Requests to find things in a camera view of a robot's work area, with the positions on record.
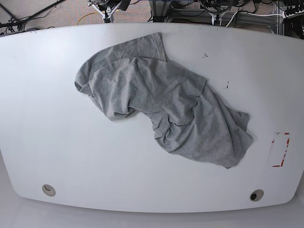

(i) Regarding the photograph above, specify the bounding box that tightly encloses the grey T-shirt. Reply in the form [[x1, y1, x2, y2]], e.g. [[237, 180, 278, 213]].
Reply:
[[75, 33, 254, 168]]

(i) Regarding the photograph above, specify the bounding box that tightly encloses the red tape rectangle marking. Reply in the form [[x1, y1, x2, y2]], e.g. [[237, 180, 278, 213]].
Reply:
[[269, 132, 290, 168]]

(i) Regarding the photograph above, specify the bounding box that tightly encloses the black tripod on floor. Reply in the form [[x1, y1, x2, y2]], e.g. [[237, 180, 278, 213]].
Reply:
[[0, 0, 65, 37]]

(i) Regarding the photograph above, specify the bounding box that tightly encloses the white power strip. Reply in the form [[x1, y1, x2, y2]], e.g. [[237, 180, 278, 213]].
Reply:
[[283, 8, 304, 19]]

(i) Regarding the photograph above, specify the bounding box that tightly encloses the aluminium frame stand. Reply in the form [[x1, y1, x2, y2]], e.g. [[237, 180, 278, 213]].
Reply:
[[149, 0, 171, 23]]

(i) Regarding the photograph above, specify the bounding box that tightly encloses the yellow cable on floor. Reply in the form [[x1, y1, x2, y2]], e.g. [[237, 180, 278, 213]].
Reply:
[[76, 4, 102, 26]]

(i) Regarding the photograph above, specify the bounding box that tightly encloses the left table cable grommet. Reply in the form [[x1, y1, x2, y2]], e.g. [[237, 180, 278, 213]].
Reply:
[[42, 184, 56, 197]]

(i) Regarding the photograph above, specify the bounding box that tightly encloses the table cable grommet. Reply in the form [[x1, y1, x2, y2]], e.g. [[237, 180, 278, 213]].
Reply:
[[42, 184, 56, 197], [249, 190, 264, 202]]

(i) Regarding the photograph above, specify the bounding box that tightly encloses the right table cable grommet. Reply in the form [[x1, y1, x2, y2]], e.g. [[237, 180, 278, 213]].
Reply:
[[249, 190, 264, 202]]

